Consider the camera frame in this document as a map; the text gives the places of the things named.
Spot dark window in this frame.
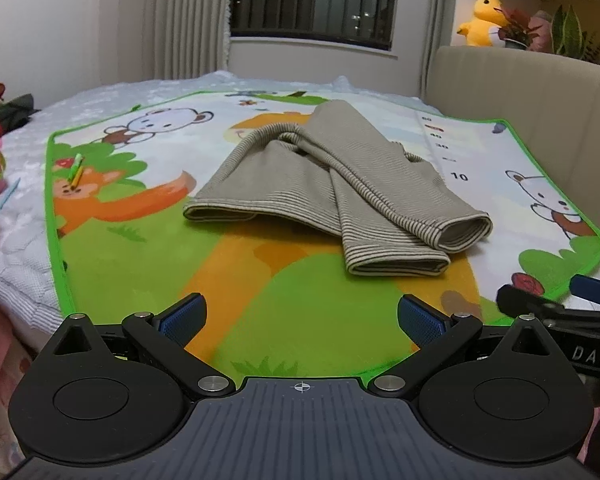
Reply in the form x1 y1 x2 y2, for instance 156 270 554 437
229 0 400 52

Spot red and dark clothes pile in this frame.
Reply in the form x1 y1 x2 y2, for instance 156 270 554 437
0 92 42 132

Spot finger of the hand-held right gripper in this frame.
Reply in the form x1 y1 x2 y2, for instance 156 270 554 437
496 284 573 320
568 275 600 307

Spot pink floral bed sheet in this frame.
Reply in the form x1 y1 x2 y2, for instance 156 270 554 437
0 287 48 480

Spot grey striped pants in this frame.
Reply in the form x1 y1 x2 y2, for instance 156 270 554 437
182 100 494 278

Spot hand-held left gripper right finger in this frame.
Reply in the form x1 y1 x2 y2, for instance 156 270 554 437
368 294 562 397

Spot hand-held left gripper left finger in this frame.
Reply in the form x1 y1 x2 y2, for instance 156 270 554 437
46 292 237 397

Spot beige curtain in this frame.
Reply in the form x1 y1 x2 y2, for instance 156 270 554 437
142 0 233 81

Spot cartoon printed mat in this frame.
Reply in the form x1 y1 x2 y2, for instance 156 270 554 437
44 89 600 380

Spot red leaved potted plant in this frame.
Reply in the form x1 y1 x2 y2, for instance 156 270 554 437
494 7 546 52

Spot black window railing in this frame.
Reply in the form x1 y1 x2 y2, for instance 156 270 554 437
230 0 399 50

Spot green snake plant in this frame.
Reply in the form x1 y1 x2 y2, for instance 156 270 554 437
550 4 600 65

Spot beige headboard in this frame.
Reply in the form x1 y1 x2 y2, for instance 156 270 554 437
420 45 600 263

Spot cyan pen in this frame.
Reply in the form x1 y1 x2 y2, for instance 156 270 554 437
0 177 21 211

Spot yellow duck plush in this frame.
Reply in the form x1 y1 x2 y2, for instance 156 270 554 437
456 0 510 48

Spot white quilted bed cover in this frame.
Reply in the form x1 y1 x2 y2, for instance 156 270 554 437
0 71 443 348

